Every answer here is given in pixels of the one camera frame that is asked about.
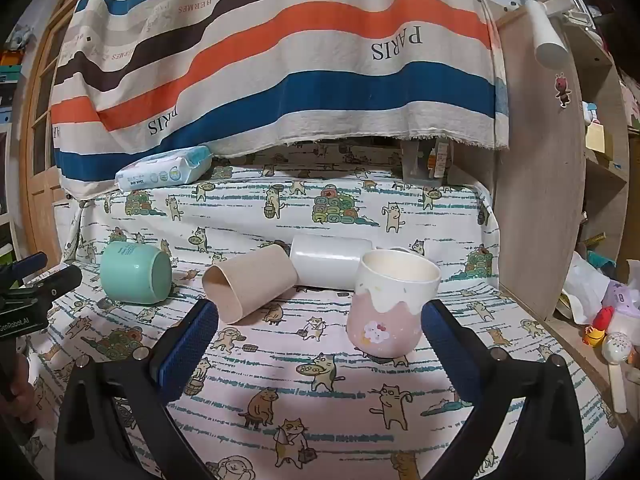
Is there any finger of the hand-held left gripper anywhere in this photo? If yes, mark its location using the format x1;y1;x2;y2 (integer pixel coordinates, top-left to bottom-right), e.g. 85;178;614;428
0;252;49;287
9;264;84;312

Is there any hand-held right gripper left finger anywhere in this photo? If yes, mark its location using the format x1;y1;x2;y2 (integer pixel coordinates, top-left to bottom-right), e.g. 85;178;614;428
55;298;221;480

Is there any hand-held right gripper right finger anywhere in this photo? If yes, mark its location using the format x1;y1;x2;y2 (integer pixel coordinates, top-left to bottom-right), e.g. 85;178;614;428
420;298;587;480

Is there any pink cup with white glaze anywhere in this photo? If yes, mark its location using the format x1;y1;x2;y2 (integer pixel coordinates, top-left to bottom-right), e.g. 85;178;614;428
348;249;442;359

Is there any mint green cup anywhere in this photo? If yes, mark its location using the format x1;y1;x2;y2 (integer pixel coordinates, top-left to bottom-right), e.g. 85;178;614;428
99;240;173;305

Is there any beige cup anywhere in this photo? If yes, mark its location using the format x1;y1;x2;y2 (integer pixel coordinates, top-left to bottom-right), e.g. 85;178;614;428
202;251;299;324

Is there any person's left hand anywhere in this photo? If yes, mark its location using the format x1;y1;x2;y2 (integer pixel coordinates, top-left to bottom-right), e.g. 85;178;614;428
0;353;33;414

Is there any wooden door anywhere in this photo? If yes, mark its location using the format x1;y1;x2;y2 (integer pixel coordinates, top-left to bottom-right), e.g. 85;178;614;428
19;0;97;267

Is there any cat printed blanket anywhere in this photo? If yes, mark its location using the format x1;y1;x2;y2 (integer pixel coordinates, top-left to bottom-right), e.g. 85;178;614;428
22;141;632;480

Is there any white plastic bag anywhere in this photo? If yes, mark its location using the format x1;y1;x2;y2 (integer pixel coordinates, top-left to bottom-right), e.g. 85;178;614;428
559;252;613;326

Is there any red and yellow toy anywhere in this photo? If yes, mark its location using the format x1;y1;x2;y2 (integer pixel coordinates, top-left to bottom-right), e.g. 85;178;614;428
582;306;615;348

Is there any wet wipes pack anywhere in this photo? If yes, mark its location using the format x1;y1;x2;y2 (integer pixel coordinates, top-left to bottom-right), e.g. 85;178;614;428
114;145;213;192

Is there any white perforated toy rattle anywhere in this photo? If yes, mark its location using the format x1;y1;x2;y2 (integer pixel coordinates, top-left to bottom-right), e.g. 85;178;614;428
602;332;634;414

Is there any purple toy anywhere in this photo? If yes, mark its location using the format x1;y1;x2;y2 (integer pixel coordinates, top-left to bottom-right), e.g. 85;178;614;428
602;280;640;333

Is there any wooden shelf unit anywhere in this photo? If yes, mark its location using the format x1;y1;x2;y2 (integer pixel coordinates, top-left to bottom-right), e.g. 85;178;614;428
492;0;640;441

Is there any yellow paper box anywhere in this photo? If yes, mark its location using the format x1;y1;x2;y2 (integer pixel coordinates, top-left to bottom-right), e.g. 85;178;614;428
585;121;614;154

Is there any cartoon bear sticker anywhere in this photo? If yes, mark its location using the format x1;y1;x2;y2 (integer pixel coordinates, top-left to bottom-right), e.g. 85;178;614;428
553;73;573;109

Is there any striped cloth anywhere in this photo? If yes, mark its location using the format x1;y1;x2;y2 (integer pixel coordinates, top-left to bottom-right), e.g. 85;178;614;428
49;0;512;201

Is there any white handheld vacuum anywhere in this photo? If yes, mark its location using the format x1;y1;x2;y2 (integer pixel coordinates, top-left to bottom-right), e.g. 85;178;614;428
504;0;601;68

